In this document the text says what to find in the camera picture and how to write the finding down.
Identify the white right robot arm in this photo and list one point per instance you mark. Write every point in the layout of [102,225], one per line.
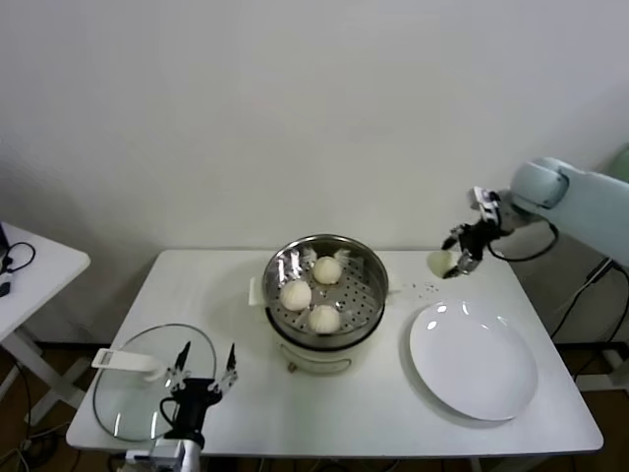
[580,192]

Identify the pale green appliance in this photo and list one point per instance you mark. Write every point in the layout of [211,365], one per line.
[621,162]

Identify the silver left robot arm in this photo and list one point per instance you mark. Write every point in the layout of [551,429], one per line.
[172,454]

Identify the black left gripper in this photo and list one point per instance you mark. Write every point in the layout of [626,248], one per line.
[194,400]

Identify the white electric cooker pot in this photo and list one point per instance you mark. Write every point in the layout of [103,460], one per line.
[319,356]

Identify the stainless perforated steamer basket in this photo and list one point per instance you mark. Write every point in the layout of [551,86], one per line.
[359,290]

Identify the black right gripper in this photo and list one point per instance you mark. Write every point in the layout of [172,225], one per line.
[479,238]

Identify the white round plate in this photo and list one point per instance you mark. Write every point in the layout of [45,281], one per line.
[472,359]

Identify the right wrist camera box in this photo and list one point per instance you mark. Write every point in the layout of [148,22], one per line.
[484,202]

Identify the small dark crumbs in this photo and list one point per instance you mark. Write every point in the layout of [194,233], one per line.
[426,287]

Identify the white side table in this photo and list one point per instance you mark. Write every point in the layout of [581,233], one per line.
[49,265]

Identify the small black device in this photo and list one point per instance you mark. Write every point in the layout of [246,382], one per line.
[5,289]

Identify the white steamed baozi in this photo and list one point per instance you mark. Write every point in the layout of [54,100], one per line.
[440,263]
[326,270]
[323,318]
[296,295]

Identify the black monitor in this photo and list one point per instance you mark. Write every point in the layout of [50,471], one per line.
[3,238]

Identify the black power adapter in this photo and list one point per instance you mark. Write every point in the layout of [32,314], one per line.
[600,270]

